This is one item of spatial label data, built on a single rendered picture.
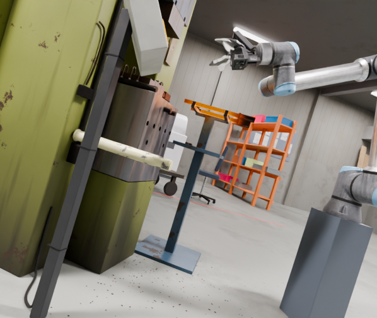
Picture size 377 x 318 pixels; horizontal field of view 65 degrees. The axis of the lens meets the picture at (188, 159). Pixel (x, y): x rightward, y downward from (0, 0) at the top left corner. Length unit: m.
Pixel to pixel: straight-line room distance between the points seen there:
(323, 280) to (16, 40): 1.81
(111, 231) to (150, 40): 0.94
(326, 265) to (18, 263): 1.40
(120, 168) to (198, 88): 7.03
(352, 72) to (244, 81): 7.31
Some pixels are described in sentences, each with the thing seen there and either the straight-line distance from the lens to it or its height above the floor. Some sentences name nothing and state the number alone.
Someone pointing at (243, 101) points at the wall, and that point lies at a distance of 8.84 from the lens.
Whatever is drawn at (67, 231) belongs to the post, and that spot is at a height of 0.32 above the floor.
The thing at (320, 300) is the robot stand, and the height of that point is 0.18.
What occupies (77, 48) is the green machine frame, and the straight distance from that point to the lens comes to 1.35.
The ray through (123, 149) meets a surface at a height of 0.62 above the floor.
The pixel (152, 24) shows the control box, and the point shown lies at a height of 1.00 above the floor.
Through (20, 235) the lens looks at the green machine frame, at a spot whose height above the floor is 0.16.
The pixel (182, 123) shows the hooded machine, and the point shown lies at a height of 1.26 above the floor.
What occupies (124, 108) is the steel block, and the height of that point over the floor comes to 0.80.
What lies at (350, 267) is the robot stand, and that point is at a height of 0.37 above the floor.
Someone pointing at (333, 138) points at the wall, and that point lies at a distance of 10.58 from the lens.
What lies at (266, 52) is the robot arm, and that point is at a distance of 1.34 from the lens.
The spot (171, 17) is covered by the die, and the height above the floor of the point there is 1.30.
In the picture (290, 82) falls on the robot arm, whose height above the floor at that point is 1.10.
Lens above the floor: 0.69
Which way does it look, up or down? 1 degrees down
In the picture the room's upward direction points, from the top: 17 degrees clockwise
